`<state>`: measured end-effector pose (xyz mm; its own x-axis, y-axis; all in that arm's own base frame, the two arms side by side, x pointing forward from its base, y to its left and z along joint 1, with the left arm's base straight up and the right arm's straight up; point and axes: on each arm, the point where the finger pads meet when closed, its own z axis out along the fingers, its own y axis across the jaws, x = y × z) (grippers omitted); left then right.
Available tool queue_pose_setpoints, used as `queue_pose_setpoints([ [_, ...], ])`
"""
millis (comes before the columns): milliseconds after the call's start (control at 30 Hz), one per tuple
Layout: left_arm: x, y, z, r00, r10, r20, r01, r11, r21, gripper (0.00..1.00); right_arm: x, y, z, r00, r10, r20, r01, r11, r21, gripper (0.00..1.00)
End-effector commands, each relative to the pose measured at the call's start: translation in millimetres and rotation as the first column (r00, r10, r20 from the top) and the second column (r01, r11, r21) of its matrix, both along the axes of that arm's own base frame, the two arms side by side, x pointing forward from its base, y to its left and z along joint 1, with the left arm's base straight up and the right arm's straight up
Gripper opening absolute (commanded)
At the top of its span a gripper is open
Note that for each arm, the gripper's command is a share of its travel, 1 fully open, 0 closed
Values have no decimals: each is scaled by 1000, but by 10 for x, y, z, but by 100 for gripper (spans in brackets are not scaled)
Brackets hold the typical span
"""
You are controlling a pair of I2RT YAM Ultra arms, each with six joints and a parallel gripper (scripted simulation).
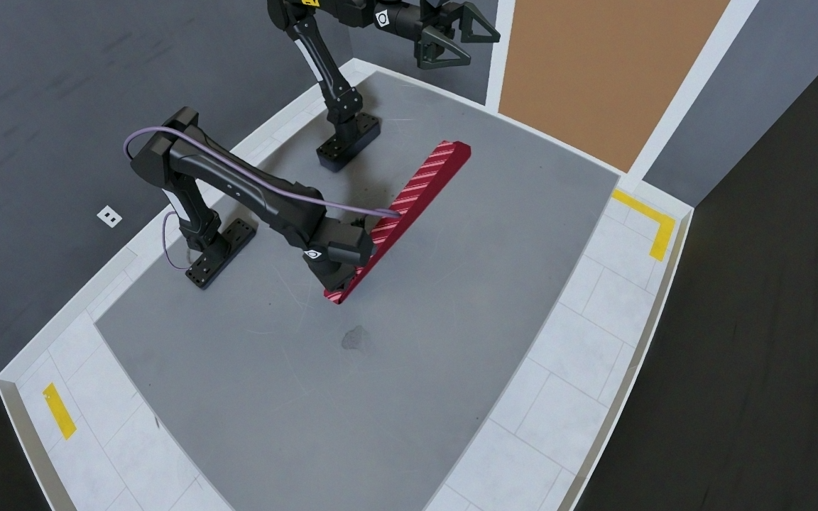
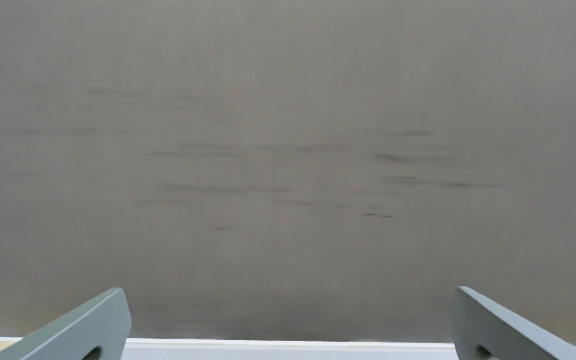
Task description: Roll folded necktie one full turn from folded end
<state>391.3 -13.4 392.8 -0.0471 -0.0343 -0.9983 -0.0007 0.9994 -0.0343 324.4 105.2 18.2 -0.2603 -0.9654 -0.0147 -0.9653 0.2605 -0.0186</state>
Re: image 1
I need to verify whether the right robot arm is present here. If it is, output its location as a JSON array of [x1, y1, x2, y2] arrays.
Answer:
[[130, 106, 378, 288]]

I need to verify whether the red striped necktie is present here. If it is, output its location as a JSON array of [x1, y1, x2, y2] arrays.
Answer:
[[324, 141, 471, 304]]

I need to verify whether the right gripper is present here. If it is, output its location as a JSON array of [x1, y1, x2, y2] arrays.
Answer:
[[302, 254, 356, 293]]

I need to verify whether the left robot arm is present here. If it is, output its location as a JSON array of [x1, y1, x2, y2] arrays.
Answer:
[[267, 0, 410, 163]]

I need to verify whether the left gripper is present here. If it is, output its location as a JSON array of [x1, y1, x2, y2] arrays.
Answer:
[[396, 0, 501, 70]]

